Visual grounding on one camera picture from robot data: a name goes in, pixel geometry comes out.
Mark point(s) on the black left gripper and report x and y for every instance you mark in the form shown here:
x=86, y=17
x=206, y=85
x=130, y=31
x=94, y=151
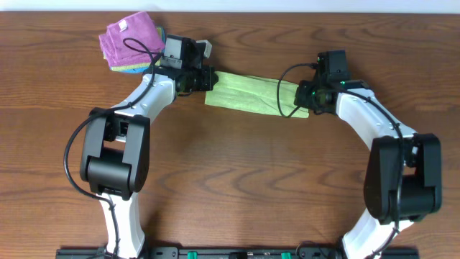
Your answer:
x=208, y=83

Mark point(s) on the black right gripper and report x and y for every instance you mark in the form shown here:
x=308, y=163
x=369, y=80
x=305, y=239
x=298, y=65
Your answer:
x=301, y=98

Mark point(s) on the green microfiber cloth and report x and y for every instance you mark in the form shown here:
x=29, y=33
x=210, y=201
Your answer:
x=252, y=94

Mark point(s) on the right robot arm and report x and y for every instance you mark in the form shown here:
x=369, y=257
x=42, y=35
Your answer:
x=402, y=182

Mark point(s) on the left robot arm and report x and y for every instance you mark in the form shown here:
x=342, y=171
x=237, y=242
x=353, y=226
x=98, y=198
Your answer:
x=116, y=152

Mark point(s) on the light green folded cloth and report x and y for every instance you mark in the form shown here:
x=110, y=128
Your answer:
x=133, y=63

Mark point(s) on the blue folded cloth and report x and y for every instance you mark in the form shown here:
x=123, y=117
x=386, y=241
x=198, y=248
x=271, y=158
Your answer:
x=140, y=67

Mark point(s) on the purple folded cloth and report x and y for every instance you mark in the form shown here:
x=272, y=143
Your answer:
x=126, y=42

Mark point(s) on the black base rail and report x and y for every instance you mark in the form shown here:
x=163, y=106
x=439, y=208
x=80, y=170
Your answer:
x=308, y=252

